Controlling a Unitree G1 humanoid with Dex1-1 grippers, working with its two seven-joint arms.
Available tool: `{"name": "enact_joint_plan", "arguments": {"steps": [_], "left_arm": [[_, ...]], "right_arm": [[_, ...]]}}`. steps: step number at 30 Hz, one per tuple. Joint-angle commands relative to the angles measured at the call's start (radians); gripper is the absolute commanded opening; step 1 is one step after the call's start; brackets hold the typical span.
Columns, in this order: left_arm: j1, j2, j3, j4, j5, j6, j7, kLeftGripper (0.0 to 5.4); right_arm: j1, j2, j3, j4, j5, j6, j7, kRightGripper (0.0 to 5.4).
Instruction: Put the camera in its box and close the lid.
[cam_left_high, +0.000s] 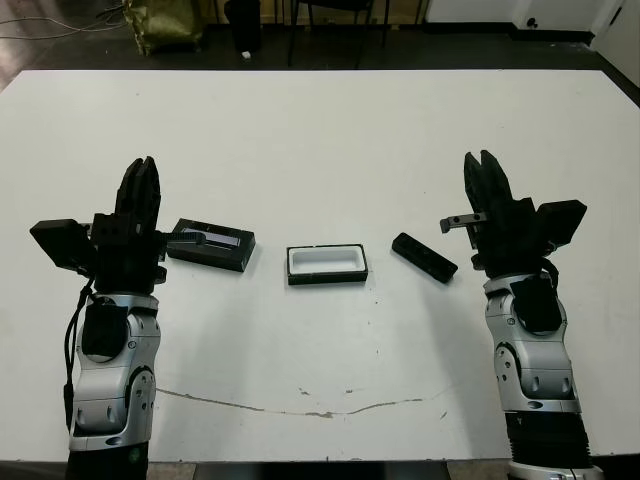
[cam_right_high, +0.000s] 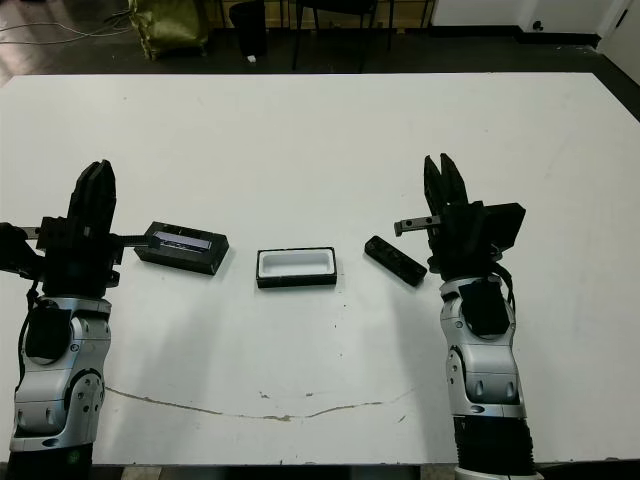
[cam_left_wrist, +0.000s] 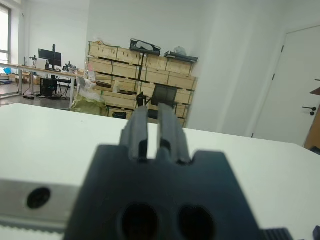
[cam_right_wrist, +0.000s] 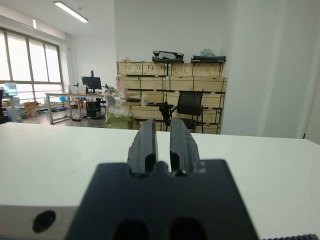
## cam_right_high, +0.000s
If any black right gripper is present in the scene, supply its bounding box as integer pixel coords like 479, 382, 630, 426
393, 153, 501, 276

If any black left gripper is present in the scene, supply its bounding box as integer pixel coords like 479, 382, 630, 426
14, 158, 151, 300

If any black camera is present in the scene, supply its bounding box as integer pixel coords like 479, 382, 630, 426
363, 235, 428, 288

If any black box lid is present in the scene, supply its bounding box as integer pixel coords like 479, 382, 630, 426
133, 220, 232, 277

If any black box with white insert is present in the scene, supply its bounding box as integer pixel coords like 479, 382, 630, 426
255, 245, 338, 290

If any yellow-green bag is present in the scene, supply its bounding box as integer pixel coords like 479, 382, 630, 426
126, 0, 212, 62

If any black mesh office chair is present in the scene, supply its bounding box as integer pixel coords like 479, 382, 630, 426
289, 0, 397, 72

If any white door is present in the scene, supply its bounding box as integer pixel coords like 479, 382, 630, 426
598, 0, 640, 87

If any black bin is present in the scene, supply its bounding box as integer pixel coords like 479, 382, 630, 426
229, 0, 269, 58

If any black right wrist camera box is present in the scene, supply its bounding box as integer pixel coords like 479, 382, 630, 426
481, 201, 527, 252

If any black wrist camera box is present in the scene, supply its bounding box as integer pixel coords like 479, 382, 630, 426
481, 201, 527, 252
0, 221, 47, 277

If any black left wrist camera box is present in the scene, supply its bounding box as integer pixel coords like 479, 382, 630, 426
0, 221, 47, 277

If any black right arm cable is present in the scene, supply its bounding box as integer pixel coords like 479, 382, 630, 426
491, 252, 518, 326

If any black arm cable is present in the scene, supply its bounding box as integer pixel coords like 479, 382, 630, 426
16, 279, 49, 396
491, 252, 518, 326

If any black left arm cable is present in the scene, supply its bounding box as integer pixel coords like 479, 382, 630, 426
16, 279, 49, 396

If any thin floor cable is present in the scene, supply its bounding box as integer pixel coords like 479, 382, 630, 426
0, 7, 132, 46

